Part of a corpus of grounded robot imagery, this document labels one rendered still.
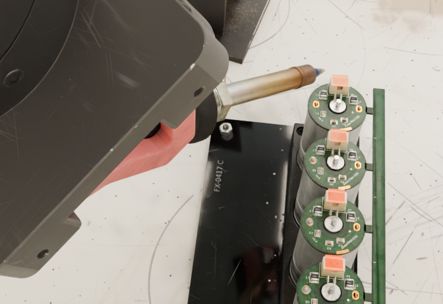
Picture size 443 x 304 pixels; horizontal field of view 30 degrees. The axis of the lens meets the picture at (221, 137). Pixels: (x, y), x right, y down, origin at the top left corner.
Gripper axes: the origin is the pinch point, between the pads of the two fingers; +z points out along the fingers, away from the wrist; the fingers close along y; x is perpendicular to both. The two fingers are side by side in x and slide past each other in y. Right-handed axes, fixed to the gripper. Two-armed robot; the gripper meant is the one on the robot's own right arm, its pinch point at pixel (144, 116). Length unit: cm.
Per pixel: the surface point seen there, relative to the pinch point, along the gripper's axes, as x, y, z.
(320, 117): -4.0, -0.5, 9.8
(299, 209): -0.6, -2.2, 11.4
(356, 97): -5.7, -0.8, 10.6
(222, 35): -3.8, 9.1, 16.4
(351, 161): -3.6, -2.9, 9.6
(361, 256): -0.9, -4.7, 15.2
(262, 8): -6.4, 9.3, 17.8
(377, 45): -9.2, 3.7, 19.8
